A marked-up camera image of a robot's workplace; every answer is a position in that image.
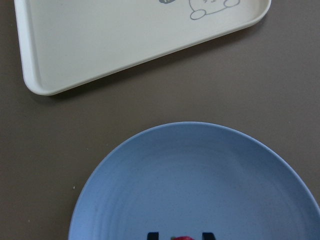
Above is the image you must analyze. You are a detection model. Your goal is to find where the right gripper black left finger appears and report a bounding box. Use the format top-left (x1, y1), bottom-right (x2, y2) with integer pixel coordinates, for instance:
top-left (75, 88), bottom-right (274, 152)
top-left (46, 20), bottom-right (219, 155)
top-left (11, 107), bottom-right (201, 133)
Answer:
top-left (147, 232), bottom-right (159, 240)

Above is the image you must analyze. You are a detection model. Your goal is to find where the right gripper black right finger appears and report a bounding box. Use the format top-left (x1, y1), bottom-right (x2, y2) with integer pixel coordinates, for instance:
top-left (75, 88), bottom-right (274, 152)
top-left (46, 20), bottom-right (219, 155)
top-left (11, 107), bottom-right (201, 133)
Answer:
top-left (202, 232), bottom-right (216, 240)

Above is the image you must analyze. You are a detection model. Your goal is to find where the red strawberry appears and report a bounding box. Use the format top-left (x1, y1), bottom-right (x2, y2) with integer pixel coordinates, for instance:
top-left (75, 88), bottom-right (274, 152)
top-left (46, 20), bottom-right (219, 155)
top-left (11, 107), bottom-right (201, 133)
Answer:
top-left (170, 236), bottom-right (194, 240)

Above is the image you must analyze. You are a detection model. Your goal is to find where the blue plate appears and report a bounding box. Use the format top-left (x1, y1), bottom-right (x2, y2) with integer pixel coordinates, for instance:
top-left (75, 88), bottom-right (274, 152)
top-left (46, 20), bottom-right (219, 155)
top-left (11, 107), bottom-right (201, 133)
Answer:
top-left (68, 122), bottom-right (320, 240)

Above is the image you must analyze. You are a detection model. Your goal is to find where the cream rabbit tray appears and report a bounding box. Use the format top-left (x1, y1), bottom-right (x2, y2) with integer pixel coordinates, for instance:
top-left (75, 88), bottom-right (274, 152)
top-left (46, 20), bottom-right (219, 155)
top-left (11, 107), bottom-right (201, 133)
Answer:
top-left (14, 0), bottom-right (271, 96)

